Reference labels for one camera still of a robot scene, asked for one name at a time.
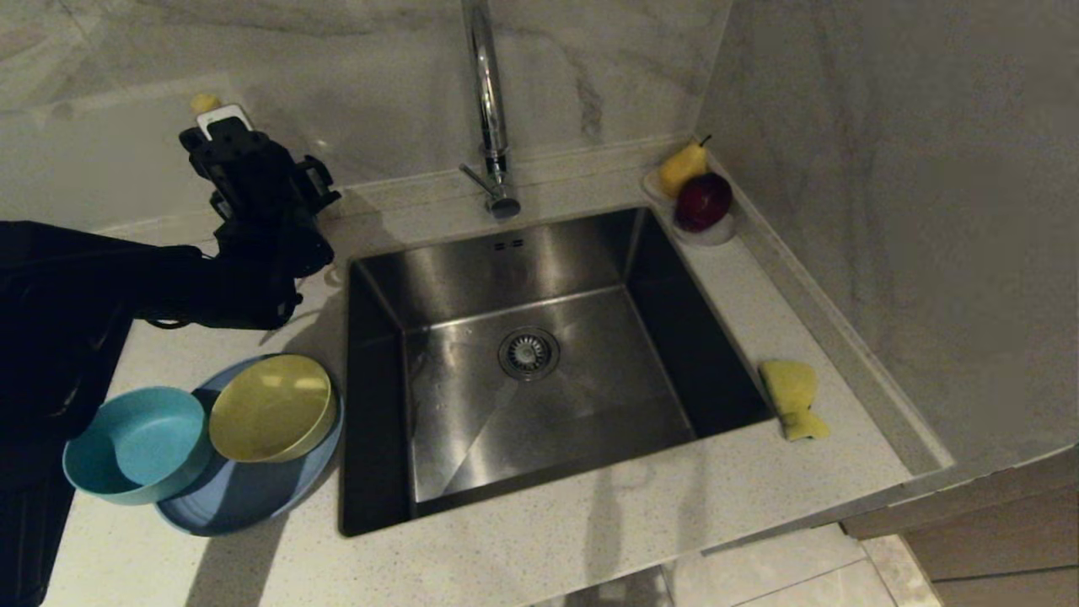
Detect stainless steel sink basin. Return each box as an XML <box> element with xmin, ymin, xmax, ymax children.
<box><xmin>339</xmin><ymin>207</ymin><xmax>775</xmax><ymax>538</ymax></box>

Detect yellow sponge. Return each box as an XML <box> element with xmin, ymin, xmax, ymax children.
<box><xmin>758</xmin><ymin>360</ymin><xmax>831</xmax><ymax>442</ymax></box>

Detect chrome kitchen faucet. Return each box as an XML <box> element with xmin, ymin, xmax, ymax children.
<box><xmin>460</xmin><ymin>0</ymin><xmax>523</xmax><ymax>222</ymax></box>

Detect yellow bowl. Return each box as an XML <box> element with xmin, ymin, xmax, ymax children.
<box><xmin>208</xmin><ymin>354</ymin><xmax>338</xmax><ymax>464</ymax></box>

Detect teal bowl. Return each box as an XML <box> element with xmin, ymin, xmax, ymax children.
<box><xmin>63</xmin><ymin>387</ymin><xmax>213</xmax><ymax>507</ymax></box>

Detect round metal drain strainer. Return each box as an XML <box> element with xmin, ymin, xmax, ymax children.
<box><xmin>498</xmin><ymin>327</ymin><xmax>561</xmax><ymax>382</ymax></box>

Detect blue plate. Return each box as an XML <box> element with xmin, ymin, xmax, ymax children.
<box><xmin>155</xmin><ymin>354</ymin><xmax>345</xmax><ymax>537</ymax></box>

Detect yellow pear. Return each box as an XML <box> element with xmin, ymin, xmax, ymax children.
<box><xmin>658</xmin><ymin>135</ymin><xmax>711</xmax><ymax>199</ymax></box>

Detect dark red apple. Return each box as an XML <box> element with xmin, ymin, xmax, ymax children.
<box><xmin>674</xmin><ymin>173</ymin><xmax>733</xmax><ymax>234</ymax></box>

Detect small white fruit dish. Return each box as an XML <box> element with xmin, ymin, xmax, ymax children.
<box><xmin>643</xmin><ymin>169</ymin><xmax>737</xmax><ymax>247</ymax></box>

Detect wooden cabinet front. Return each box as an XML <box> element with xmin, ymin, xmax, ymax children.
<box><xmin>840</xmin><ymin>445</ymin><xmax>1079</xmax><ymax>607</ymax></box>

